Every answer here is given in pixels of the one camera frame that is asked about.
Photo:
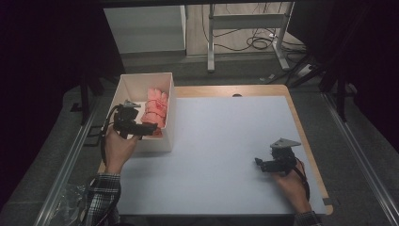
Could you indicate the person's left hand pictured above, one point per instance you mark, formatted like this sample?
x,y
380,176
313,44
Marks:
x,y
117,150

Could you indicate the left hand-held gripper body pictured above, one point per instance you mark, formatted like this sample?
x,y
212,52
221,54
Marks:
x,y
125,117

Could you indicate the black metal stand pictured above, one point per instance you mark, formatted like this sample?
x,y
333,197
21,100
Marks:
x,y
332,72
86,94

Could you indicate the pale blue table mat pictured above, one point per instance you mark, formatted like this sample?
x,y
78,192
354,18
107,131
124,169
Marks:
x,y
213,175

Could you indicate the grey tape piece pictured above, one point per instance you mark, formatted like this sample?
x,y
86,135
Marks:
x,y
327,201

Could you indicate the person's right hand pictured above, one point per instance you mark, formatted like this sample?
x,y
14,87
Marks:
x,y
291,188

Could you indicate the grey metal desk frame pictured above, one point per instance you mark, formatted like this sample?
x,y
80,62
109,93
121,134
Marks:
x,y
247,22

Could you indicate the clear plastic bag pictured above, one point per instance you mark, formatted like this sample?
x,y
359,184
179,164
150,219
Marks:
x,y
70,204

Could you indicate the white power strip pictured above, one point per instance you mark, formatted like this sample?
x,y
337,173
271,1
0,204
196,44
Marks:
x,y
305,70

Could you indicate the wooden table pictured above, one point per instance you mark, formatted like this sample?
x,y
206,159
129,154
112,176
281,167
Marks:
x,y
204,91

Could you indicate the aluminium rail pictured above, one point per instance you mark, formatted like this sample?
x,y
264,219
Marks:
x,y
360,157
62,175

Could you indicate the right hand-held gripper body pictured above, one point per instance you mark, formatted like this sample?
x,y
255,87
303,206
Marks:
x,y
284,155

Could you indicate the white cabinet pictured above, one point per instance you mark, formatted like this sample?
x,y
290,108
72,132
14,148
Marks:
x,y
144,29

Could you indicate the white box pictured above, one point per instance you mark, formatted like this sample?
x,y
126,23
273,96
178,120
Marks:
x,y
136,86

